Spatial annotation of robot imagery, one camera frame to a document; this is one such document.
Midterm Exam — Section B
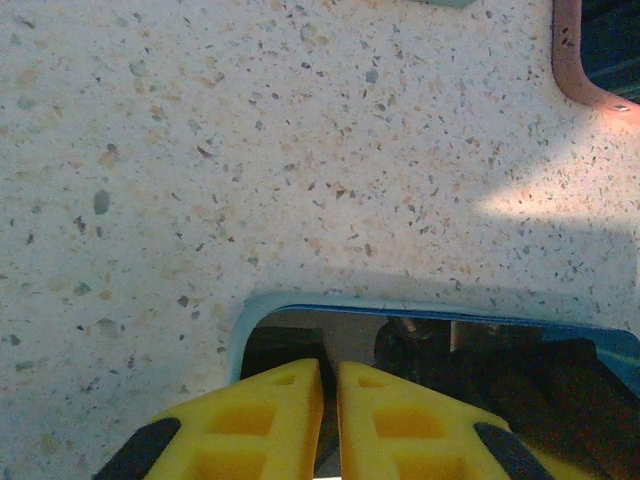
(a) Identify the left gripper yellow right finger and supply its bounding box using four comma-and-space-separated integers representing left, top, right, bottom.
337, 359, 601, 480

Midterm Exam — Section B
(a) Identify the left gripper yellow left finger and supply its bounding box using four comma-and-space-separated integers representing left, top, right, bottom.
92, 357, 324, 480

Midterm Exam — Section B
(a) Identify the blue-grey phone case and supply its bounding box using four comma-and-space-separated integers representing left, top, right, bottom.
227, 292, 640, 401
407, 0, 476, 10

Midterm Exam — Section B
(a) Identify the red phone case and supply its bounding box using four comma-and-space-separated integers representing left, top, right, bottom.
551, 0, 640, 115

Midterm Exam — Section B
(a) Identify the black smartphone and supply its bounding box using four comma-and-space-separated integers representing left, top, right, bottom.
579, 0, 640, 105
239, 304, 640, 480

